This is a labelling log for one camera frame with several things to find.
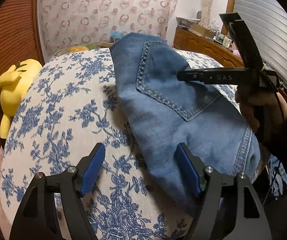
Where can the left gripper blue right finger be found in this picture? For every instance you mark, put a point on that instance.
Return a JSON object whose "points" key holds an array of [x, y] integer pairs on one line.
{"points": [[228, 207]]}

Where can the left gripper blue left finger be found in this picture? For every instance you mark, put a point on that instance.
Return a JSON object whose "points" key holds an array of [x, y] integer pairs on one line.
{"points": [[36, 217]]}

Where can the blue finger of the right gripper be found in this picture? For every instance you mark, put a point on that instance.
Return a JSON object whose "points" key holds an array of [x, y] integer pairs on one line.
{"points": [[191, 75]]}

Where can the blue denim jeans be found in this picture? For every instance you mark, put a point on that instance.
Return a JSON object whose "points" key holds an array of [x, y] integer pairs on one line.
{"points": [[163, 112]]}

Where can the person's right hand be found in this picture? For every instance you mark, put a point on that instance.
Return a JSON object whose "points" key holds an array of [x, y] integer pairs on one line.
{"points": [[262, 110]]}

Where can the long wooden sideboard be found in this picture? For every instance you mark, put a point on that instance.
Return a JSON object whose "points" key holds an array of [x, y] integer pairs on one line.
{"points": [[186, 40]]}

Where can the grey window roller shutter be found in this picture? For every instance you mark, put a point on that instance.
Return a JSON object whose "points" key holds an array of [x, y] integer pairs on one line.
{"points": [[267, 22]]}

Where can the open cardboard box on sideboard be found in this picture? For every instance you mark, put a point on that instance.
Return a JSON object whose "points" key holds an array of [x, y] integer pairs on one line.
{"points": [[202, 31]]}

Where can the blue garment beside bed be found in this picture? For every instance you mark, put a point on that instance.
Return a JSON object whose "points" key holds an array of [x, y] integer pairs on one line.
{"points": [[277, 176]]}

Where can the cardboard box with blue cloth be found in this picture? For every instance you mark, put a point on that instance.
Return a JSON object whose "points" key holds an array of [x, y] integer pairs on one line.
{"points": [[116, 36]]}

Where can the blue floral white bedsheet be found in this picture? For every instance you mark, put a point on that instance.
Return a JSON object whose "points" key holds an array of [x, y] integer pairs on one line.
{"points": [[72, 105]]}

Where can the colourful floral blanket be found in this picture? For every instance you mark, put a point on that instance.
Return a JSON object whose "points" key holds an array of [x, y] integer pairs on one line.
{"points": [[91, 46]]}

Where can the yellow plush toy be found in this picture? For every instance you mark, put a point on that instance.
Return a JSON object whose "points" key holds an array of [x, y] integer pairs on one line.
{"points": [[14, 83]]}

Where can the circle patterned curtain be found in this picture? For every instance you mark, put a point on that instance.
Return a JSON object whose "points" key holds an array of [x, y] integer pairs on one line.
{"points": [[67, 23]]}

